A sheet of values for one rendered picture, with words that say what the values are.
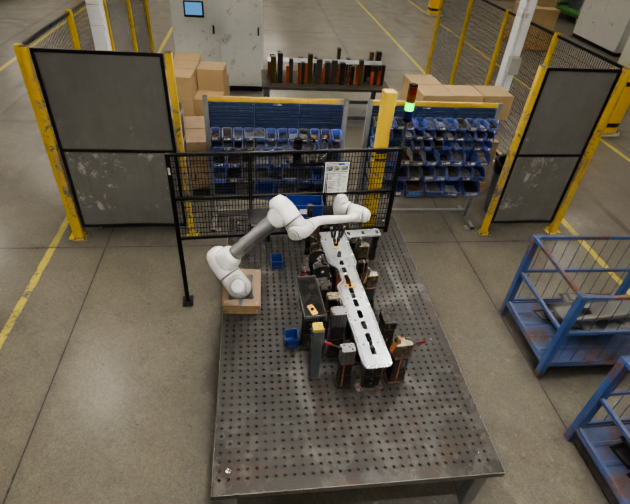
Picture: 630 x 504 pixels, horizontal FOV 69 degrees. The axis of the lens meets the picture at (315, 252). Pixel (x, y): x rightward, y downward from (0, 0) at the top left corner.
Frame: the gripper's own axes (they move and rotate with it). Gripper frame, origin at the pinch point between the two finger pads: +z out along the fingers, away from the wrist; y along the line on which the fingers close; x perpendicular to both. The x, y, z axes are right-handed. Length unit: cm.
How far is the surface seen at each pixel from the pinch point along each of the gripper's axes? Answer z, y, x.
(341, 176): -26, 14, 55
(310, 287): -11, -32, -62
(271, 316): 35, -55, -41
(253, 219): 2, -61, 38
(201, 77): 11, -105, 427
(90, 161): 11, -211, 169
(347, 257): 4.7, 5.9, -14.9
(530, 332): 88, 181, -38
